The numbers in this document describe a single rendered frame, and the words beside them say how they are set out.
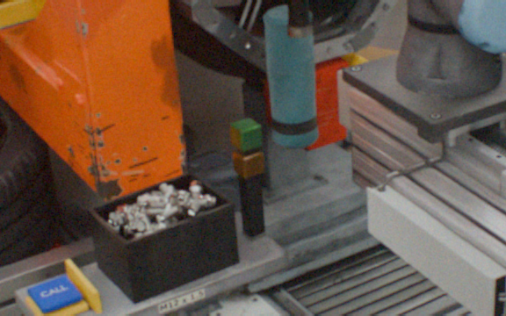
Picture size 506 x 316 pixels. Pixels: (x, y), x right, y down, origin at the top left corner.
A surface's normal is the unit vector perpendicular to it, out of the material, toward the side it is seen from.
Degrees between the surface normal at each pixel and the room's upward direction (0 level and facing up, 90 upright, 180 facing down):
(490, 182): 90
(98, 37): 90
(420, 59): 72
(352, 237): 90
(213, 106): 0
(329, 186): 0
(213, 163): 0
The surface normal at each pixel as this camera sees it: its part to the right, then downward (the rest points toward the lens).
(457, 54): -0.04, 0.18
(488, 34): 0.28, 0.55
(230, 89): -0.07, -0.88
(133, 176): 0.50, 0.37
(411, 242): -0.87, 0.28
